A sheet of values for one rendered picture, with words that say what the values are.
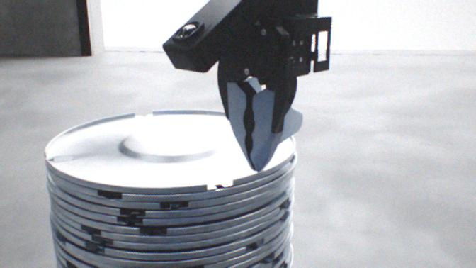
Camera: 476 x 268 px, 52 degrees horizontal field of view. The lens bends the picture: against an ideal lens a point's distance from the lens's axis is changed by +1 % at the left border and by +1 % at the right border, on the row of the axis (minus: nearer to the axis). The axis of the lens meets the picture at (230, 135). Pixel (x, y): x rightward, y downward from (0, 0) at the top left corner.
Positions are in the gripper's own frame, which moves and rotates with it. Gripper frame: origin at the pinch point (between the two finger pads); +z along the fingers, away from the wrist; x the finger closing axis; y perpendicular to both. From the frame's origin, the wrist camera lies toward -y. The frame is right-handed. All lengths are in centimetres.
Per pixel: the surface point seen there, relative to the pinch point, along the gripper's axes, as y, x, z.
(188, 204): -6.7, 2.0, 3.2
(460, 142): 137, 30, 37
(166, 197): -8.7, 2.6, 2.0
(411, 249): 57, 8, 37
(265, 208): 1.1, -0.9, 5.2
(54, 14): 135, 333, 7
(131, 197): -10.9, 5.0, 2.1
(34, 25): 124, 345, 16
